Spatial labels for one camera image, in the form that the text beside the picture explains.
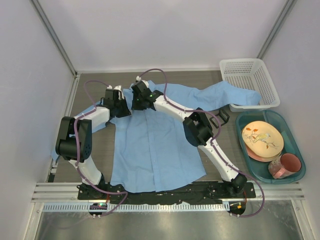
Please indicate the cream bird pattern plate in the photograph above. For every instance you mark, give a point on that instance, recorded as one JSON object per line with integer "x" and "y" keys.
{"x": 262, "y": 138}

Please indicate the teal plastic tray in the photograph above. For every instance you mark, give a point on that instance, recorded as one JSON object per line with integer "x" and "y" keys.
{"x": 259, "y": 170}

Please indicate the white slotted cable duct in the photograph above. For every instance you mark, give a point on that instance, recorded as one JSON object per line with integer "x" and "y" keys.
{"x": 123, "y": 208}

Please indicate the black brooch box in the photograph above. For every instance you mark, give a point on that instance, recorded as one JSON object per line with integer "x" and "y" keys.
{"x": 220, "y": 119}

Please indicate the pink plate under cream plate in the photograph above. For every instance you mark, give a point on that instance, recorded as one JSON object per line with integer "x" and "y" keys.
{"x": 257, "y": 157}

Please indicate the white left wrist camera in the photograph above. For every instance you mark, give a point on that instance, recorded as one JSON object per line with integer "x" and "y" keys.
{"x": 114, "y": 93}

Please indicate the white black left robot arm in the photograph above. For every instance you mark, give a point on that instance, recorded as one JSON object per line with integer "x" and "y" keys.
{"x": 74, "y": 141}

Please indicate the pink ceramic mug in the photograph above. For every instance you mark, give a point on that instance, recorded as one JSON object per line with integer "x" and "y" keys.
{"x": 285, "y": 165}

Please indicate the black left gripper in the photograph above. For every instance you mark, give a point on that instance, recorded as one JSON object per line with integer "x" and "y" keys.
{"x": 126, "y": 112}

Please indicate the white plastic mesh basket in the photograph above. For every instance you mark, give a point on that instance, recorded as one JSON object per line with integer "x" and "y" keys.
{"x": 251, "y": 74}

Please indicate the light blue button shirt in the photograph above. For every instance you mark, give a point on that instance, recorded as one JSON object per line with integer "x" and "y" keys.
{"x": 151, "y": 152}

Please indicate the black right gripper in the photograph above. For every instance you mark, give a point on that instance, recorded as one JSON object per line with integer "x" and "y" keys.
{"x": 134, "y": 107}

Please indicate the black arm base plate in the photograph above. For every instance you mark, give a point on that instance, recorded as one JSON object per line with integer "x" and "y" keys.
{"x": 196, "y": 193}

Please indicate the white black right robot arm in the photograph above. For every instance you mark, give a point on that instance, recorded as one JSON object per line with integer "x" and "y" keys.
{"x": 197, "y": 129}

